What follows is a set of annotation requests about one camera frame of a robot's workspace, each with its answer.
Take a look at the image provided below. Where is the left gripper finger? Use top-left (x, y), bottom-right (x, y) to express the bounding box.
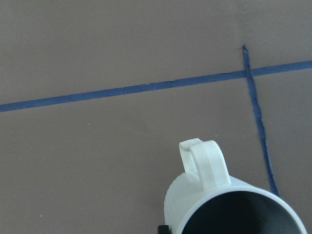
top-left (157, 225), bottom-right (170, 234)

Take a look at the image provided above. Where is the white ribbed plastic mug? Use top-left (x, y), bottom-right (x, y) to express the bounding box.
top-left (164, 138), bottom-right (307, 234)

